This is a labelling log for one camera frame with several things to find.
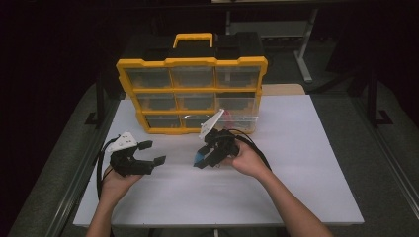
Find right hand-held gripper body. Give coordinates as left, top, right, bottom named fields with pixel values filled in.
left=199, top=109, right=240, bottom=167

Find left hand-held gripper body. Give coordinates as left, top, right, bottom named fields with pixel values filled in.
left=107, top=131, right=141, bottom=178

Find clear plastic organizer drawer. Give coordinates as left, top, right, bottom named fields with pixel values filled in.
left=214, top=92, right=259, bottom=133

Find yellow black organizer cabinet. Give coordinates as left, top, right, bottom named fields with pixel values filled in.
left=116, top=32, right=269, bottom=136

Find person's left hand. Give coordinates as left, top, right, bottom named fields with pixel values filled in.
left=99, top=164, right=144, bottom=207

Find person's right hand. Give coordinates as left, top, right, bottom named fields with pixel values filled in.
left=220, top=139, right=270, bottom=181

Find black metal stand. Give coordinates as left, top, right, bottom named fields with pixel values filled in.
left=366, top=68, right=395, bottom=128
left=84, top=74, right=107, bottom=126

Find grid of clear drawers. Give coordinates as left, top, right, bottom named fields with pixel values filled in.
left=126, top=65, right=262, bottom=129

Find desk with white legs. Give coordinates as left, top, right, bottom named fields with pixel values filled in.
left=225, top=7, right=320, bottom=84

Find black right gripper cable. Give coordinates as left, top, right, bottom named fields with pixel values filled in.
left=226, top=128, right=273, bottom=172

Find grey metal frame rail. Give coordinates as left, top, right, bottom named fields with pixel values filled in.
left=348, top=95, right=419, bottom=211
left=45, top=97, right=122, bottom=237

